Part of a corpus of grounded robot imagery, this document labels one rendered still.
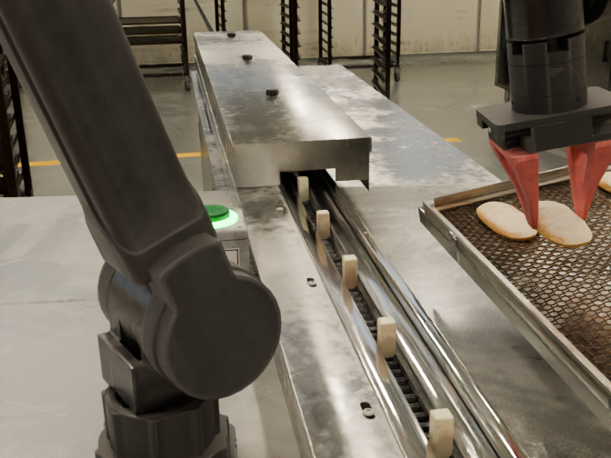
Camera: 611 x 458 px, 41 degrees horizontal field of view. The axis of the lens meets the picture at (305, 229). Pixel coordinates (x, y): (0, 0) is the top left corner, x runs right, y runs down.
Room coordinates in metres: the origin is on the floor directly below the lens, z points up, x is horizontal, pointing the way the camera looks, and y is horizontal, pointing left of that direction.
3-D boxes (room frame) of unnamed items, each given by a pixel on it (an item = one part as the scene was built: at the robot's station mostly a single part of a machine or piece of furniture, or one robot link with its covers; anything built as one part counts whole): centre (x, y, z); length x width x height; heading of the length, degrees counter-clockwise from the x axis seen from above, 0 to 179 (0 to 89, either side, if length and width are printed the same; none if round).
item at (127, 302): (0.46, 0.08, 0.94); 0.09 x 0.05 x 0.10; 124
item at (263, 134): (1.63, 0.10, 0.89); 1.25 x 0.18 x 0.09; 9
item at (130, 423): (0.45, 0.09, 0.86); 0.12 x 0.09 x 0.08; 3
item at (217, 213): (0.78, 0.10, 0.90); 0.04 x 0.04 x 0.02
